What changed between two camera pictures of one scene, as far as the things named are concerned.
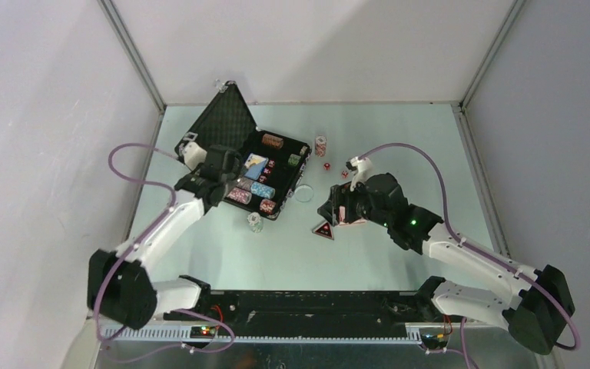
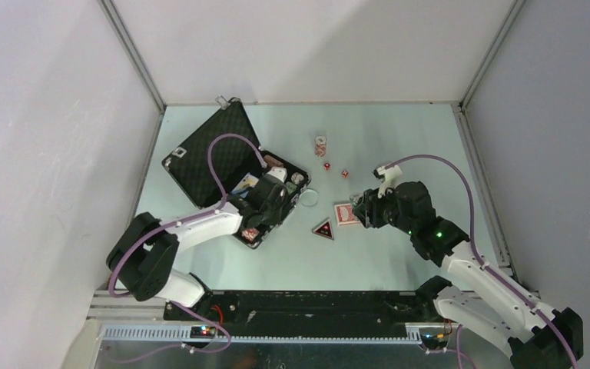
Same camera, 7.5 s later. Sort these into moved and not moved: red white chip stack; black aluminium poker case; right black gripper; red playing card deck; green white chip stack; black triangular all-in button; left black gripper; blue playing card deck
Moved: right black gripper; left black gripper; black aluminium poker case; blue playing card deck; green white chip stack
Not moved: black triangular all-in button; red playing card deck; red white chip stack
